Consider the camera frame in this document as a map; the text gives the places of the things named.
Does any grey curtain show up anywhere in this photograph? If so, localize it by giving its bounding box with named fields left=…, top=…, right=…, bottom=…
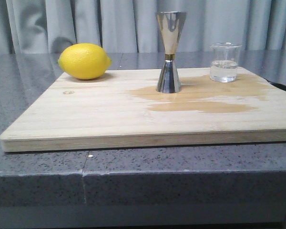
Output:
left=0, top=0, right=286, bottom=54

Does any small glass beaker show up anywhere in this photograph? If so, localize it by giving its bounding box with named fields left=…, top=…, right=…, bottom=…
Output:
left=210, top=42, right=242, bottom=83

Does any silver double jigger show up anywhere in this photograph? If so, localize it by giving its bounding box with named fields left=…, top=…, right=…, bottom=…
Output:
left=156, top=11, right=187, bottom=94

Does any light wooden cutting board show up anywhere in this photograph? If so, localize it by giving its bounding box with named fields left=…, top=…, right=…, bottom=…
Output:
left=0, top=68, right=286, bottom=152

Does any yellow lemon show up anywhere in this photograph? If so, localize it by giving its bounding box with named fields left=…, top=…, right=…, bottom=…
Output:
left=58, top=43, right=112, bottom=80

